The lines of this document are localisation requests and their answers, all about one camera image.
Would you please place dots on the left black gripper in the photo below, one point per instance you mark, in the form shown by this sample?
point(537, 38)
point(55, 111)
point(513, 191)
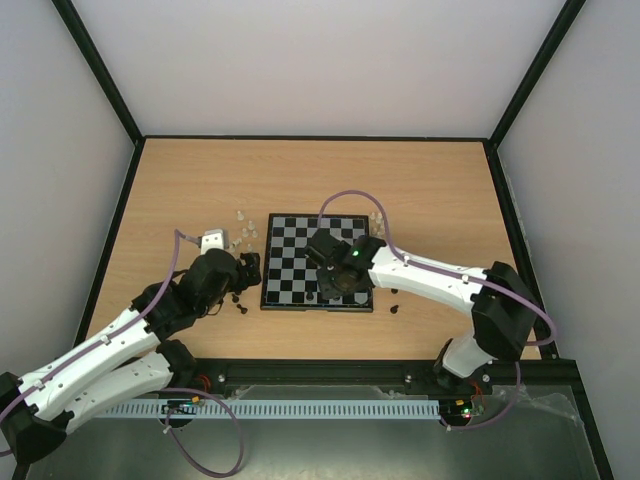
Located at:
point(241, 281)

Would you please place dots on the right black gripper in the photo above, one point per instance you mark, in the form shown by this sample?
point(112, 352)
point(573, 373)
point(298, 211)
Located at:
point(325, 248)

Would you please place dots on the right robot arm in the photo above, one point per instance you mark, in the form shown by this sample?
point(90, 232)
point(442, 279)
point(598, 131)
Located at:
point(496, 300)

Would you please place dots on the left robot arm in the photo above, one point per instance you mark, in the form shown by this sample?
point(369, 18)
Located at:
point(133, 355)

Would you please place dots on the black and silver chessboard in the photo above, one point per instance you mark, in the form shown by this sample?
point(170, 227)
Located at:
point(289, 274)

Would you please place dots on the black aluminium frame rail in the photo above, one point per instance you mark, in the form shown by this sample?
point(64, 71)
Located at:
point(409, 377)

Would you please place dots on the white slotted cable duct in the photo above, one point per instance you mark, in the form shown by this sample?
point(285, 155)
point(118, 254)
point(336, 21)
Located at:
point(277, 409)

